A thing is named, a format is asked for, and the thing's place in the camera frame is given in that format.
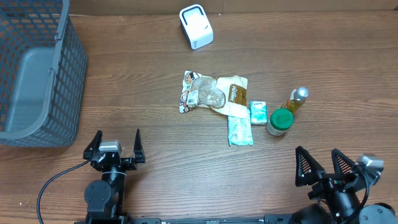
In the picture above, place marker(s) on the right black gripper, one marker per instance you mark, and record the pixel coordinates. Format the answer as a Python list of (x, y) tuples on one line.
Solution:
[(312, 171)]

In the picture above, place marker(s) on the green lid seasoning jar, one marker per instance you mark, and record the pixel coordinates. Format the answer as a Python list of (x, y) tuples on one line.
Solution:
[(280, 121)]

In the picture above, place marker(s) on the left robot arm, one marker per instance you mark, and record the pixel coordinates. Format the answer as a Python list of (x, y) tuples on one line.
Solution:
[(105, 197)]

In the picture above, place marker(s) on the Kleenex pocket tissue pack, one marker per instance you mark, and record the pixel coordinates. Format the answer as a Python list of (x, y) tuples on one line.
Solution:
[(258, 112)]

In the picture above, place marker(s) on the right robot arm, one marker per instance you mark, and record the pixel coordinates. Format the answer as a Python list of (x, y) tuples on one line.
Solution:
[(342, 195)]

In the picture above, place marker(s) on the white barcode scanner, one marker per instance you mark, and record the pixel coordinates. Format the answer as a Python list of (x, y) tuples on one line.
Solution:
[(196, 26)]

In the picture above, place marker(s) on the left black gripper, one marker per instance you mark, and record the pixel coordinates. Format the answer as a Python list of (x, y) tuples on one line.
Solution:
[(129, 162)]

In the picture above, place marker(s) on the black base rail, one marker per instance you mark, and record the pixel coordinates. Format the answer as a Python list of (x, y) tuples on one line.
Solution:
[(267, 219)]

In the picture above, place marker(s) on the mint green wipes pack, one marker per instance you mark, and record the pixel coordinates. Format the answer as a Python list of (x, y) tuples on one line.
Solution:
[(239, 131)]

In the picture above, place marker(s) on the yellow dish soap bottle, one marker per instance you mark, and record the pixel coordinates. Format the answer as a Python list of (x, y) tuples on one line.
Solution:
[(297, 98)]

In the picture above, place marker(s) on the grey plastic shopping basket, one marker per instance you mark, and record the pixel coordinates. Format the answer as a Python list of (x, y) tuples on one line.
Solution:
[(43, 71)]

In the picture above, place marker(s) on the brown white snack bag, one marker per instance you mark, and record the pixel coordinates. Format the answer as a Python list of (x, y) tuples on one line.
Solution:
[(224, 95)]

